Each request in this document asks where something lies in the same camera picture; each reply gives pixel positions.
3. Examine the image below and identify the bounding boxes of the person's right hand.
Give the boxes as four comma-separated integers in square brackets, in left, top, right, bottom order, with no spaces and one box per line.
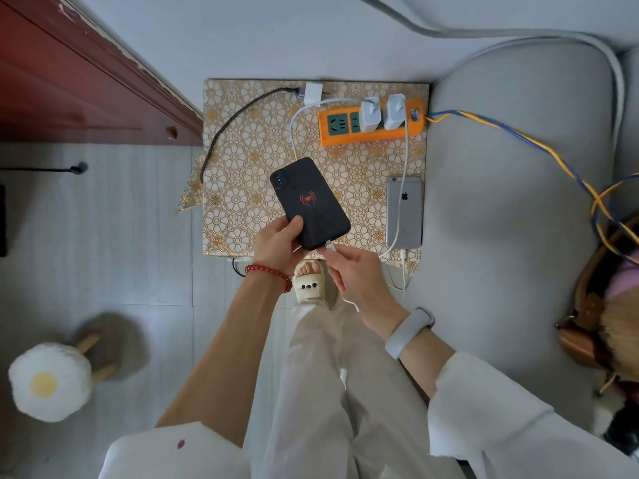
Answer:
[324,243,410,341]

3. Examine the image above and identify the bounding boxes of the person's left hand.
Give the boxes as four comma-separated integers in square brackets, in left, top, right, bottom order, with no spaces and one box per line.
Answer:
[252,215,307,280]

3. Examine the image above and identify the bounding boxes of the black phone with red emblem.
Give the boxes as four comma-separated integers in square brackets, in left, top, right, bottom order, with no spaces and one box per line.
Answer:
[270,156,351,252]

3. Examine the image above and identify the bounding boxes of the person's left forearm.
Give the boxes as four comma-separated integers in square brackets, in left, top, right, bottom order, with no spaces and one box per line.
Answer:
[156,271,286,447]

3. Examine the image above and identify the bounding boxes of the person's right forearm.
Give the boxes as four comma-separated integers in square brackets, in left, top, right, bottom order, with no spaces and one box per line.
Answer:
[397,326,456,407]

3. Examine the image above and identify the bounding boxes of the beige slipper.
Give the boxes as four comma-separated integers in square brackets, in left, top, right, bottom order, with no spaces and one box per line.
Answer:
[292,264,340,311]

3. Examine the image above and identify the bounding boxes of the gold floral tablecloth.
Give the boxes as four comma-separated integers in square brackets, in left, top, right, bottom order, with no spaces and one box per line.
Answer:
[177,79,431,268]

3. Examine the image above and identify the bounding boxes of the grey fitness wristband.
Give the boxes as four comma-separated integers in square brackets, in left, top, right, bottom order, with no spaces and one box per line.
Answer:
[384,307,435,361]

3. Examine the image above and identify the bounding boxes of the silver phone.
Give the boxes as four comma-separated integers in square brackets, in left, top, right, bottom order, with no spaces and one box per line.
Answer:
[386,176,424,249]

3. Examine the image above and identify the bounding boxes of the orange power strip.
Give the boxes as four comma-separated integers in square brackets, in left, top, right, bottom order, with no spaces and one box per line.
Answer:
[318,98,426,147]

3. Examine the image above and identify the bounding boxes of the white trousers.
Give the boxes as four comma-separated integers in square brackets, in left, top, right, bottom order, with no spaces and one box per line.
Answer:
[244,299,467,479]

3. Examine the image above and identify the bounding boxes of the white charger plug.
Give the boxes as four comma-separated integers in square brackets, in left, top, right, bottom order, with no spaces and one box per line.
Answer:
[360,96,382,134]
[383,93,406,131]

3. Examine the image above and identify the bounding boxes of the grey sofa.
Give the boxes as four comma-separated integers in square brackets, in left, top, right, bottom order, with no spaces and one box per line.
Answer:
[404,44,639,439]

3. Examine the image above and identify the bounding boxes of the white shirt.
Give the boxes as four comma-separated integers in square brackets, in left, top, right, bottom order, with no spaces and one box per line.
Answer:
[97,351,639,479]

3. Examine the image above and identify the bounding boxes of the brown leather bag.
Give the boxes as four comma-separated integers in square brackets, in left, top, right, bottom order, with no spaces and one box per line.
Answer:
[555,214,639,395]

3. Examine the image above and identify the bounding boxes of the red wooden cabinet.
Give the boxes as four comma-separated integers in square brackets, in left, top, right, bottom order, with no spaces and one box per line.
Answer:
[0,0,204,147]

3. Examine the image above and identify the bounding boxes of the fried egg plush stool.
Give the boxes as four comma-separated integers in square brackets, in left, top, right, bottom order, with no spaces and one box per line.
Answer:
[7,330,120,424]

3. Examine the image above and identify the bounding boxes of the black fabric item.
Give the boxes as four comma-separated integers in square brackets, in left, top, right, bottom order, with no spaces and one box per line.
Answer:
[601,401,639,457]

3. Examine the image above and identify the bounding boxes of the red bead bracelet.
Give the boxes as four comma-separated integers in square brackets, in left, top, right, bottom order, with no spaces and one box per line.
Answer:
[245,264,293,294]

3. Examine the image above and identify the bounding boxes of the black braided cable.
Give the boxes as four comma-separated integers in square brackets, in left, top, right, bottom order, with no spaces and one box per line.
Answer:
[200,87,305,185]

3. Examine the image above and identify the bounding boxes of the blue and yellow twisted wire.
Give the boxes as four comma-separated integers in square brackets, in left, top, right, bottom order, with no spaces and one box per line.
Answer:
[424,109,639,267]

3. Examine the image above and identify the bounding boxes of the thin black floor cable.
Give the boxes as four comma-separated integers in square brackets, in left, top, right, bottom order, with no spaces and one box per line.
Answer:
[0,162,89,176]

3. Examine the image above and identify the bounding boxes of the thick grey hose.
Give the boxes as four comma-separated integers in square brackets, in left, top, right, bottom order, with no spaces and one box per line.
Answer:
[353,0,627,165]

